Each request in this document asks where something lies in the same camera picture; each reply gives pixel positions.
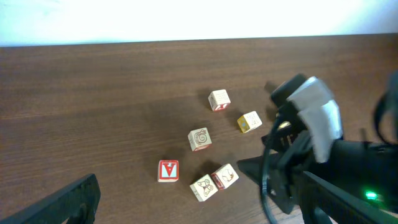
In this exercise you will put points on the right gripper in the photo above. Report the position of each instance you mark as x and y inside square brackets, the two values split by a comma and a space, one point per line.
[278, 172]

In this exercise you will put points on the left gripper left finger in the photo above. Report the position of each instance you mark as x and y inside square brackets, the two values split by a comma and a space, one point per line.
[75, 203]

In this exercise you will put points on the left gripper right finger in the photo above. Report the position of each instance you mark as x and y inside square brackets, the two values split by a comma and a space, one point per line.
[321, 201]

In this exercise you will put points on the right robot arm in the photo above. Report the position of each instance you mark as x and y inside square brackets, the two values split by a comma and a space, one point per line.
[365, 170]

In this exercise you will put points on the butterfly picture block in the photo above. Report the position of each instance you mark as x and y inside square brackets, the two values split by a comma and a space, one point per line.
[204, 188]

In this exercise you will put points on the snail picture block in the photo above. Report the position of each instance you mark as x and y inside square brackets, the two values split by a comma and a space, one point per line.
[199, 139]

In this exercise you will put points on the top red X block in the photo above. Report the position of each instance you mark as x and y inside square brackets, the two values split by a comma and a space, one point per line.
[219, 100]

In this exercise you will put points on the red letter A block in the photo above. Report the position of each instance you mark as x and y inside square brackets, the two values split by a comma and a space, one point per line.
[168, 171]

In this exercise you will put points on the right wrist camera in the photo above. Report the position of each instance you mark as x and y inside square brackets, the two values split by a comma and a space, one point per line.
[308, 103]

